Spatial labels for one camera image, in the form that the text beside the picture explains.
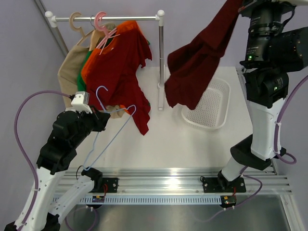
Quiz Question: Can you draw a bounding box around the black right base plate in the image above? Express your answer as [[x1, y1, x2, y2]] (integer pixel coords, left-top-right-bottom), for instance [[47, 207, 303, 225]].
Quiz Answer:
[[201, 177, 246, 207]]

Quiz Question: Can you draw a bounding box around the left aluminium frame post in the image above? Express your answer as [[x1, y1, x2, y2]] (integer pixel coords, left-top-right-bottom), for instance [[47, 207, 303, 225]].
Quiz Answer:
[[33, 0, 69, 57]]

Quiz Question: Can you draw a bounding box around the dark maroon t shirt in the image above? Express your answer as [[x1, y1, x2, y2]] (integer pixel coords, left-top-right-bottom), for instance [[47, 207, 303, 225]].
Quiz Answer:
[[165, 0, 242, 110]]

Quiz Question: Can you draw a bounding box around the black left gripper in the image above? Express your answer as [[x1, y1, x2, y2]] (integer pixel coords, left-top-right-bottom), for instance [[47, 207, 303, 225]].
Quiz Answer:
[[71, 104, 111, 147]]

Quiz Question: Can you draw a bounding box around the beige t shirt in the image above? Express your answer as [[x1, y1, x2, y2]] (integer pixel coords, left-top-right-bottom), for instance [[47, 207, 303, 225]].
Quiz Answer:
[[58, 22, 126, 119]]

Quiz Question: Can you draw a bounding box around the beige plastic hanger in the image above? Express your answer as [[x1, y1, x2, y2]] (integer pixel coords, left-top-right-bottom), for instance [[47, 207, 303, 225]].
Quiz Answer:
[[69, 12, 94, 46]]

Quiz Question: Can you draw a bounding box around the white perforated plastic basket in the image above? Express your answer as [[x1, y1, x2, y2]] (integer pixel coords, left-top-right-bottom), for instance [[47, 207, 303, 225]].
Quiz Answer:
[[181, 78, 231, 131]]

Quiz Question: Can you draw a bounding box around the red t shirt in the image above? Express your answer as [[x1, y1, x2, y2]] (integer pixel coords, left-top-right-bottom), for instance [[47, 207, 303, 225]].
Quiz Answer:
[[85, 29, 152, 135]]

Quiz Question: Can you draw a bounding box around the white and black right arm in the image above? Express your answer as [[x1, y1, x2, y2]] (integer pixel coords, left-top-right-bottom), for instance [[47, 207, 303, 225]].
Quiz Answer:
[[218, 0, 308, 191]]

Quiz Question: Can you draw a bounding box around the light blue wire hanger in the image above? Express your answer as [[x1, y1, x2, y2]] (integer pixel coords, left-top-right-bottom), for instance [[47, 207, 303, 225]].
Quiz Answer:
[[83, 86, 137, 171]]

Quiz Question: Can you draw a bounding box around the aluminium table edge rail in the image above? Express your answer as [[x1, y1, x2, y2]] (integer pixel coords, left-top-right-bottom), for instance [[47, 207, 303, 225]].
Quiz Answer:
[[30, 166, 293, 194]]

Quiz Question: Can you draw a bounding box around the pink plastic hanger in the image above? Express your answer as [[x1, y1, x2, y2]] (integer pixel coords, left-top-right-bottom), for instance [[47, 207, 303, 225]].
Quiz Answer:
[[91, 12, 119, 55]]

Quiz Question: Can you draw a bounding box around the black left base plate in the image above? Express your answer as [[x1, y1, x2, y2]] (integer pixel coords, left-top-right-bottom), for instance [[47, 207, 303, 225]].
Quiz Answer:
[[91, 178, 119, 209]]

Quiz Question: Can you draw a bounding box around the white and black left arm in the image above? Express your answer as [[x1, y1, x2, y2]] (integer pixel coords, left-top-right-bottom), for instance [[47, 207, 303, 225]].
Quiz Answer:
[[5, 108, 110, 231]]

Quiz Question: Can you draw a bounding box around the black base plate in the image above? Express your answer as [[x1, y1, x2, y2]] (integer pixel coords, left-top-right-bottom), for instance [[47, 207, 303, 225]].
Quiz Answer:
[[91, 178, 119, 209], [201, 177, 246, 207]]

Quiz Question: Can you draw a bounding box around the white slotted cable duct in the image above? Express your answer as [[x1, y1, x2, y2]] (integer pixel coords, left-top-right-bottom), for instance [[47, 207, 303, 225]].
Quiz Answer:
[[77, 195, 222, 205]]

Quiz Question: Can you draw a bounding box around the orange t shirt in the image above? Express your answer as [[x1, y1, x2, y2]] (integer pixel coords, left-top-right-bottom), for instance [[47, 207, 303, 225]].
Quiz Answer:
[[82, 21, 141, 110]]

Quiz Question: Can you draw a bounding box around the white and chrome clothes rack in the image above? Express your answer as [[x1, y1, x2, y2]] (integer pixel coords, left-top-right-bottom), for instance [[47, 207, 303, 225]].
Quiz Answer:
[[55, 10, 166, 111]]

